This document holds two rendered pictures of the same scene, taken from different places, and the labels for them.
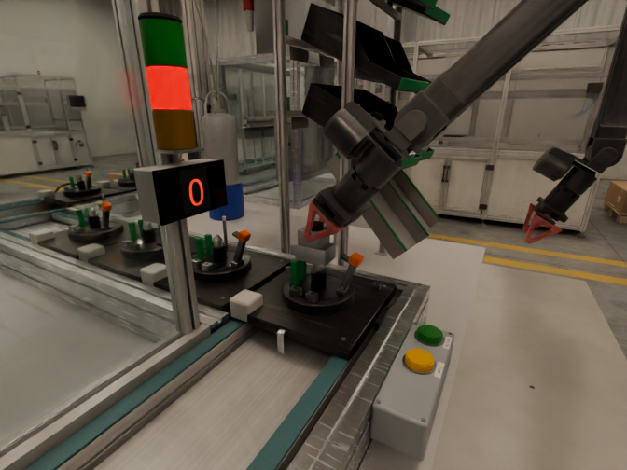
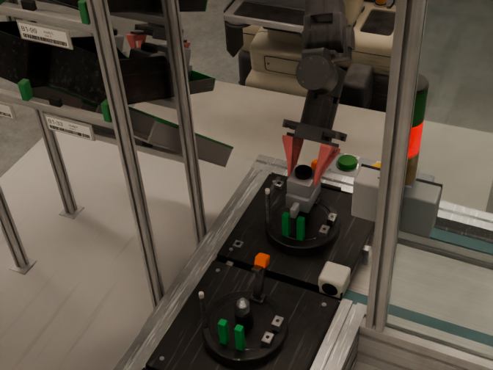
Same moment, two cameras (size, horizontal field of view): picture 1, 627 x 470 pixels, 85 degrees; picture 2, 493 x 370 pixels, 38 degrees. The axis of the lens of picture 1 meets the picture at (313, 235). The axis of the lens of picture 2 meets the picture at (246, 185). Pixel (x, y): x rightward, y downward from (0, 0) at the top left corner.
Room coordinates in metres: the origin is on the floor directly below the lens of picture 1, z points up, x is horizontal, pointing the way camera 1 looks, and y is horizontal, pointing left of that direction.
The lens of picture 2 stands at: (0.72, 0.93, 1.93)
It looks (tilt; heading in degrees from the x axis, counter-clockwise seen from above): 42 degrees down; 268
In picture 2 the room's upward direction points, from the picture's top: 4 degrees counter-clockwise
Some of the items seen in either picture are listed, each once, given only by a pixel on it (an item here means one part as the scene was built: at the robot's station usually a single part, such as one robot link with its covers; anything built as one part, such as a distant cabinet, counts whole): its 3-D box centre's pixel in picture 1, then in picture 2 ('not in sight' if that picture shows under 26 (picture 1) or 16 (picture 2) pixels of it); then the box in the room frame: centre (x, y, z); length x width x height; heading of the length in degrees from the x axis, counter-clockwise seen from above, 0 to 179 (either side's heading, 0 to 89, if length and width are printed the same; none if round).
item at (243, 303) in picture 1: (246, 305); (334, 280); (0.55, 0.12, 0.97); 0.05 x 0.05 x 0.04; 61
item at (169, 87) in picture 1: (169, 89); not in sight; (0.48, 0.19, 1.33); 0.05 x 0.05 x 0.05
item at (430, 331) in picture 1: (429, 336); (347, 164); (0.47, -0.19, 0.96); 0.04 x 0.04 x 0.02
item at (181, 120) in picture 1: (174, 130); not in sight; (0.48, 0.19, 1.28); 0.05 x 0.05 x 0.05
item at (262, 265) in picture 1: (218, 251); (243, 315); (0.72, 0.21, 1.01); 0.24 x 0.24 x 0.13; 61
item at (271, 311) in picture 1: (318, 299); (302, 231); (0.59, -0.01, 0.96); 0.24 x 0.24 x 0.02; 61
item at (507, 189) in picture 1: (456, 126); not in sight; (4.79, -1.91, 1.13); 3.06 x 1.36 x 2.25; 63
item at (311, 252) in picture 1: (310, 240); (301, 188); (0.59, 0.01, 1.08); 0.08 x 0.04 x 0.07; 61
